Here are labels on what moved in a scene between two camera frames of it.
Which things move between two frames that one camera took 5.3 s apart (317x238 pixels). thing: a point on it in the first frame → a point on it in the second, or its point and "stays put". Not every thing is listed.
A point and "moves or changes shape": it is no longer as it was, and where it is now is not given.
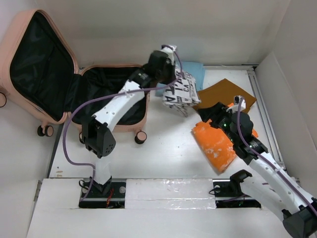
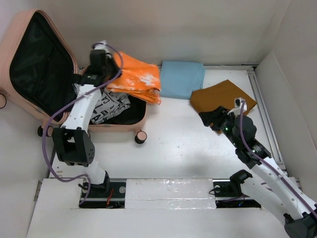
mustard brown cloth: (224, 91) stays put
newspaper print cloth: (183, 94) moves or changes shape
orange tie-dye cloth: (215, 145) → (140, 78)
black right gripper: (214, 113) stays put
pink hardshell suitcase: (40, 75) stays put
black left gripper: (171, 68) → (116, 68)
